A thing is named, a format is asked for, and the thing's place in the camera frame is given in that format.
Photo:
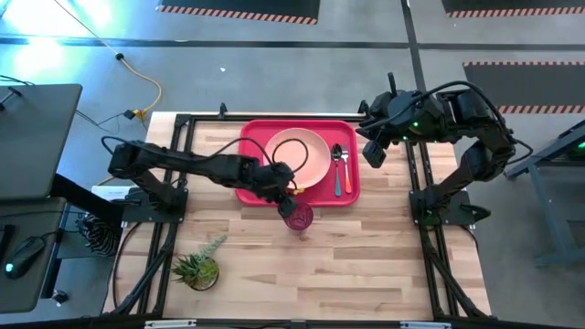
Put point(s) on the small potted succulent plant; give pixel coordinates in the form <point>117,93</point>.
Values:
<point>198,269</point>

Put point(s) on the black aluminium table frame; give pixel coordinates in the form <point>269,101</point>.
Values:
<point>425,274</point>

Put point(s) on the maroon translucent cup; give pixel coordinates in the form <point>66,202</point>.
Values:
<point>302,221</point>

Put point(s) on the black mat with striped edge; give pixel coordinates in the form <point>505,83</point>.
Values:
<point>516,5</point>
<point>539,84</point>
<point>237,8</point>

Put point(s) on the dark mouse desk surface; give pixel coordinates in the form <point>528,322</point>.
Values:
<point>27,292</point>

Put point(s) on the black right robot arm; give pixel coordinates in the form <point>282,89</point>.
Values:
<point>480,164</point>

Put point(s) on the silver metal bracket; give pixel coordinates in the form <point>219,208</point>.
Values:
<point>170,324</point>
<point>425,325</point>

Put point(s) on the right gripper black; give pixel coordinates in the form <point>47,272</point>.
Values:
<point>390,116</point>

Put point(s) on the peach round plate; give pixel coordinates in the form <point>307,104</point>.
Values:
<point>315,155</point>

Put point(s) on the red plastic tray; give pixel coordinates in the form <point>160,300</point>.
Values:
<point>329,198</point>

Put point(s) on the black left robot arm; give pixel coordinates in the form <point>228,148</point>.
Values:
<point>183,162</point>

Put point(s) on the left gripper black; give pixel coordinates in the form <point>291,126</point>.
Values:
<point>274,180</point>

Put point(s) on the black computer mouse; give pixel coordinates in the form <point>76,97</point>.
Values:
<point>23,258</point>

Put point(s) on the grey blue metal cart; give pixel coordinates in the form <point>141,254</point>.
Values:
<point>548,205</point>

